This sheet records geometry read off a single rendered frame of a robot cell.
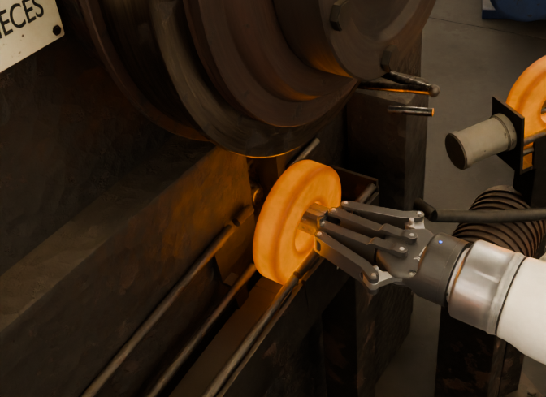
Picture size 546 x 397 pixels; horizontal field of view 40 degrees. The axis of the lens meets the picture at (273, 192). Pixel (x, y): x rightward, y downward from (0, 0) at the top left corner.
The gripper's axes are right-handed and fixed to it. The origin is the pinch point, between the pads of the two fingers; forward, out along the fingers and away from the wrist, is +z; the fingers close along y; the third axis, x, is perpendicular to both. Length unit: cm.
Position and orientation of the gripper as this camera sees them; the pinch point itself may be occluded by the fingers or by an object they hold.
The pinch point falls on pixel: (299, 213)
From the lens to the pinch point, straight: 89.7
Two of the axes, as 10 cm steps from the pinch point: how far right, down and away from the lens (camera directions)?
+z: -8.4, -3.2, 4.5
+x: -0.4, -7.7, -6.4
